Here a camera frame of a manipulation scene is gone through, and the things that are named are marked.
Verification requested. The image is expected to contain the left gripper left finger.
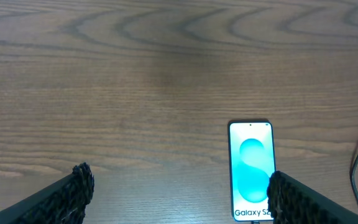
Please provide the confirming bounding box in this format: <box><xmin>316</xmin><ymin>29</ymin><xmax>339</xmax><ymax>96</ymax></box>
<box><xmin>0</xmin><ymin>162</ymin><xmax>94</xmax><ymax>224</ymax></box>

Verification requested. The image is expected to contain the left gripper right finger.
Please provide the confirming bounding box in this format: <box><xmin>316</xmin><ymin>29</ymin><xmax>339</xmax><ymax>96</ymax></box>
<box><xmin>267</xmin><ymin>171</ymin><xmax>358</xmax><ymax>224</ymax></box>

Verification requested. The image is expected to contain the blue Galaxy smartphone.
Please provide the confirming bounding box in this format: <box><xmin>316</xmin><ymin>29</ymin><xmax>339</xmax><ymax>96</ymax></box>
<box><xmin>227</xmin><ymin>118</ymin><xmax>276</xmax><ymax>223</ymax></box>

